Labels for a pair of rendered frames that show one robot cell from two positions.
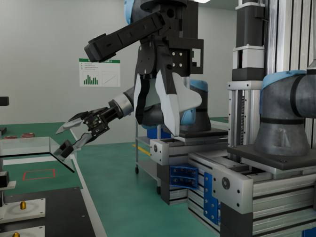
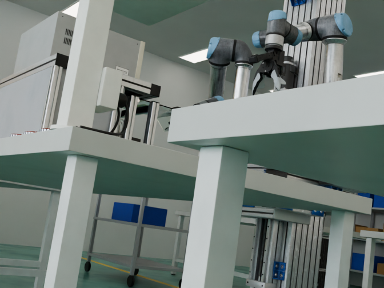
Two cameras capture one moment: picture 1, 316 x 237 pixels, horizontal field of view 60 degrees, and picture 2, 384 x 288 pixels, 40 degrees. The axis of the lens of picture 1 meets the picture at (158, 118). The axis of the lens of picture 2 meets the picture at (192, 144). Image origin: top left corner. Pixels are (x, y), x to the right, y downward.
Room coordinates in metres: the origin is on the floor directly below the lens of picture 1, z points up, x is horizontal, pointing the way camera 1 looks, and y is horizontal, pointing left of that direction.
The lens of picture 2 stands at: (-1.50, 0.75, 0.58)
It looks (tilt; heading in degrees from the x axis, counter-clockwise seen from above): 9 degrees up; 346
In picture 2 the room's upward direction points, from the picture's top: 8 degrees clockwise
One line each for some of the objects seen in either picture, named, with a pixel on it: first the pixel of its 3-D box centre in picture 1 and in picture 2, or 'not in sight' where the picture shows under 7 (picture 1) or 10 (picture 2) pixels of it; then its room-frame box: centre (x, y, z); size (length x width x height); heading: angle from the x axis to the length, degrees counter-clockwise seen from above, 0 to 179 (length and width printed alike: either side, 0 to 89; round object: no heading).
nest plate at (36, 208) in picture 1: (23, 209); not in sight; (0.97, 0.50, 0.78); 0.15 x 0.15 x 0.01; 22
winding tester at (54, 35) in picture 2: not in sight; (77, 60); (0.75, 0.76, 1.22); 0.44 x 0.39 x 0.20; 22
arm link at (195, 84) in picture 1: (193, 92); not in sight; (1.26, -0.16, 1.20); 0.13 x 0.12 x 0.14; 72
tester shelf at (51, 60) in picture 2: not in sight; (74, 88); (0.74, 0.75, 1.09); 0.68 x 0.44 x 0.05; 22
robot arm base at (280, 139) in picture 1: (281, 133); not in sight; (0.80, -0.37, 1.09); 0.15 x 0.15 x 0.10
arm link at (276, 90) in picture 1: (285, 94); not in sight; (0.80, -0.37, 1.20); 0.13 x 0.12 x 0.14; 31
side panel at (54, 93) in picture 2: not in sight; (82, 119); (0.41, 0.70, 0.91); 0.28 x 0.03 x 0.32; 112
